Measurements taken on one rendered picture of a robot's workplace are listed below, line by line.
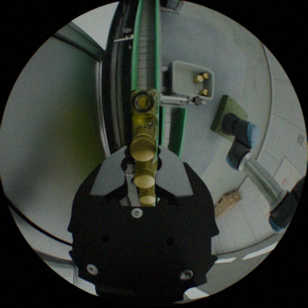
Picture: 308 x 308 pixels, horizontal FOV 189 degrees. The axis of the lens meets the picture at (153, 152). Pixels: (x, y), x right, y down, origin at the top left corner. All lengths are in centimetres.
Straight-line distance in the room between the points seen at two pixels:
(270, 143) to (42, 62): 386
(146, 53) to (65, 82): 33
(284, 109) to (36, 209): 391
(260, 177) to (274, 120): 335
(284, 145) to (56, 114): 376
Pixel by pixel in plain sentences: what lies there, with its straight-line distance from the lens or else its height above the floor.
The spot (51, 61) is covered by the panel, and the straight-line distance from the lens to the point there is 18.
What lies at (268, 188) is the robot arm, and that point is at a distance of 47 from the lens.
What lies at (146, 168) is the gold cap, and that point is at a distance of 15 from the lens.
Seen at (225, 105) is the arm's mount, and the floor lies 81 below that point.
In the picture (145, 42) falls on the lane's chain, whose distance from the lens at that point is 48.
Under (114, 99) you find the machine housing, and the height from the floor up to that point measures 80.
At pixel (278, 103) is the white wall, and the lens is 385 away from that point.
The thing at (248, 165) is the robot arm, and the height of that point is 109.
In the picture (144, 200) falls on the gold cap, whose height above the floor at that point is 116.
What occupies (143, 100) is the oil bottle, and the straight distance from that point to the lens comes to 20.
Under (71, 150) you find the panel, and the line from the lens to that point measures 18.
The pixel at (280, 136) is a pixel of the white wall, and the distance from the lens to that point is 366.
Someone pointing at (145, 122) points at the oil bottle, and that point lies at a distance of 18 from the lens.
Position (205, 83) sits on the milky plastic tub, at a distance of 60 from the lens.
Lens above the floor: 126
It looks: 60 degrees down
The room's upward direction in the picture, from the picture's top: 174 degrees clockwise
